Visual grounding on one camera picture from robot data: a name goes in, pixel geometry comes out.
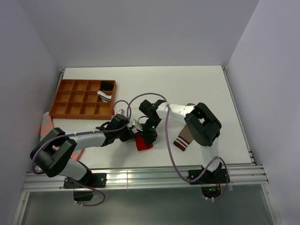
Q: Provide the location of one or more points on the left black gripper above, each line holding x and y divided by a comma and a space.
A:
130, 135

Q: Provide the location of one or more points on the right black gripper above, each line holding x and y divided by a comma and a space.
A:
149, 137

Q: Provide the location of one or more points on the red christmas sock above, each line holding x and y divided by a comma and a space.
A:
141, 144

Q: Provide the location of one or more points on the brown striped sock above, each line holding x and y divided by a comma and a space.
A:
184, 139

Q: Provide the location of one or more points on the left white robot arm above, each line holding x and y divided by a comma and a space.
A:
52, 155

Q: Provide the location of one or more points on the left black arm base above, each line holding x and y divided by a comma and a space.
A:
93, 180

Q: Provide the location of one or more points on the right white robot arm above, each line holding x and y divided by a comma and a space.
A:
201, 125

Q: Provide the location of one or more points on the white black rolled sock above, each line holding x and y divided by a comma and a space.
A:
104, 97

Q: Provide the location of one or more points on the orange compartment tray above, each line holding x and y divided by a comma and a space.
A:
78, 99

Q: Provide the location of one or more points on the pink patterned sock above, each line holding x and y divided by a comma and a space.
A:
47, 126

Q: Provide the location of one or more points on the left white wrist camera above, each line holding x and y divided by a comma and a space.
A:
121, 111

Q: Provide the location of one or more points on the aluminium frame rail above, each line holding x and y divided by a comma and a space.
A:
145, 178

